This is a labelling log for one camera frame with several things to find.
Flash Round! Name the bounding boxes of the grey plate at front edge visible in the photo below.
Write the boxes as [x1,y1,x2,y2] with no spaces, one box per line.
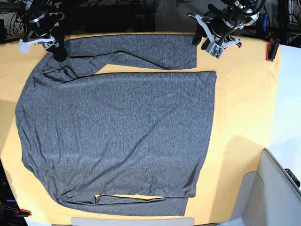
[71,217,195,226]

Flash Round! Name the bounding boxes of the black remote control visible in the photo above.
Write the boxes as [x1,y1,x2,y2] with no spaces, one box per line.
[285,169,301,188]

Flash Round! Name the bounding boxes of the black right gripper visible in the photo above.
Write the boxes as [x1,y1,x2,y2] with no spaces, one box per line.
[23,14,67,62]

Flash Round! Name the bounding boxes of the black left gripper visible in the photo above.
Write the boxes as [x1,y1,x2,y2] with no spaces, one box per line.
[187,13,242,50]

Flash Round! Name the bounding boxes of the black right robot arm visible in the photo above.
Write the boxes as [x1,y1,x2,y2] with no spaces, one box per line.
[18,0,67,62]

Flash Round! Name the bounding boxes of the red black clamp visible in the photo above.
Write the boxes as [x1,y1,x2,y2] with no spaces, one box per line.
[14,209,32,218]
[266,38,280,62]

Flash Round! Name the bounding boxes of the grey long-sleeve shirt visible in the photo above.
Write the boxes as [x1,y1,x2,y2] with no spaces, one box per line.
[15,34,216,216]

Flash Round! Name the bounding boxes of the red black clamp left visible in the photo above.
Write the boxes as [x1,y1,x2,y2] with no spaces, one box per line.
[14,209,32,218]

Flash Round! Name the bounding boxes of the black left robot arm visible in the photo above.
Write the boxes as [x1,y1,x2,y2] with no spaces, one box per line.
[187,0,266,49]

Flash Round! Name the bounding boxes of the red black clamp right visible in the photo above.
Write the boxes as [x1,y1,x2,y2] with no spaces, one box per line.
[266,38,280,62]

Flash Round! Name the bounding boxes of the white storage bin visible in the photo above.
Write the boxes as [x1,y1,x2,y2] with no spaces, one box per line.
[229,149,301,226]

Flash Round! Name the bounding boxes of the blue clamp handle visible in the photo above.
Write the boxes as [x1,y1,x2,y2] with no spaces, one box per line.
[261,13,269,32]

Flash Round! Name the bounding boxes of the white power strip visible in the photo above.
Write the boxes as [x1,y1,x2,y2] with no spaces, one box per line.
[49,12,65,20]

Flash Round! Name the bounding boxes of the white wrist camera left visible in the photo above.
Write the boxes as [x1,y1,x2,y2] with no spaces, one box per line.
[206,42,224,59]

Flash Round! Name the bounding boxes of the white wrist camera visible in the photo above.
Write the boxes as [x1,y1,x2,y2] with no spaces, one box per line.
[206,42,224,59]
[18,39,31,53]

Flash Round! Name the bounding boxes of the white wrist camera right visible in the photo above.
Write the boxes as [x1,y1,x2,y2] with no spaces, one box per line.
[18,39,31,53]

